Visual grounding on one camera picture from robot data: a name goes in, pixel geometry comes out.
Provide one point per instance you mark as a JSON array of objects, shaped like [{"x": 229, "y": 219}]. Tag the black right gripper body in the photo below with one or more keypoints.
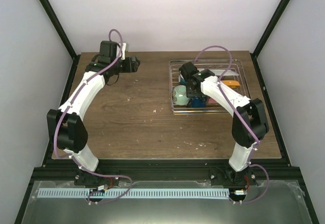
[{"x": 194, "y": 94}]

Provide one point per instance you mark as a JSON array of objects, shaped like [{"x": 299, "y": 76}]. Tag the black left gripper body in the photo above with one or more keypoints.
[{"x": 129, "y": 67}]

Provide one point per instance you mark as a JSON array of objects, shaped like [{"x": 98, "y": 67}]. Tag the light green ceramic bowl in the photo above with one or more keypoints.
[{"x": 179, "y": 96}]

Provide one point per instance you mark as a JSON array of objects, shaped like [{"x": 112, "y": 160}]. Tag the dark blue mug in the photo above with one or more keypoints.
[{"x": 197, "y": 102}]

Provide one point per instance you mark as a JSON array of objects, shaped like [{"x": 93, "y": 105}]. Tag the orange polka dot plate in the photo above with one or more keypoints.
[{"x": 233, "y": 84}]

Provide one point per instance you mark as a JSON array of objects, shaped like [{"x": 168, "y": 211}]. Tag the wire dish rack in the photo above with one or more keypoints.
[{"x": 202, "y": 64}]

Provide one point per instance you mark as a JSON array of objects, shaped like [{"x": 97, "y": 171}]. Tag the white bowl with blue rim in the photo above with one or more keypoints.
[{"x": 181, "y": 80}]

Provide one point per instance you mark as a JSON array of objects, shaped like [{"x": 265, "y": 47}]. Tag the pink polka dot plate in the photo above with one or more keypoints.
[{"x": 211, "y": 102}]

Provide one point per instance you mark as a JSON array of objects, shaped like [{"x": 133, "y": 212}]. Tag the red and teal plate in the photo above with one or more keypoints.
[{"x": 218, "y": 72}]

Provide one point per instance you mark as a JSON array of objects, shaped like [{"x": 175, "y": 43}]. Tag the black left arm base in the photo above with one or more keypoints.
[{"x": 89, "y": 180}]

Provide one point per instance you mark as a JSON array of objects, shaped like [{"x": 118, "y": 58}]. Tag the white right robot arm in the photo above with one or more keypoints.
[{"x": 250, "y": 123}]

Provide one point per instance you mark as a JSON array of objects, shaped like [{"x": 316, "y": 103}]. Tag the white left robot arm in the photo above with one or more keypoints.
[{"x": 66, "y": 129}]

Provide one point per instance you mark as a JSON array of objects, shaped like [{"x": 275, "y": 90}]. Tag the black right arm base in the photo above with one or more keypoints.
[{"x": 228, "y": 177}]

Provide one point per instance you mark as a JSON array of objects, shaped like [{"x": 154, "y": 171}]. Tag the light blue slotted strip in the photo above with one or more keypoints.
[{"x": 137, "y": 193}]

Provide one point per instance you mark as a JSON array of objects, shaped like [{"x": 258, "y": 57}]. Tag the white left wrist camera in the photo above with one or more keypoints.
[{"x": 122, "y": 48}]

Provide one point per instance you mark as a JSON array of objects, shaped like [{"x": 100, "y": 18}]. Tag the black aluminium frame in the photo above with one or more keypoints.
[{"x": 168, "y": 169}]

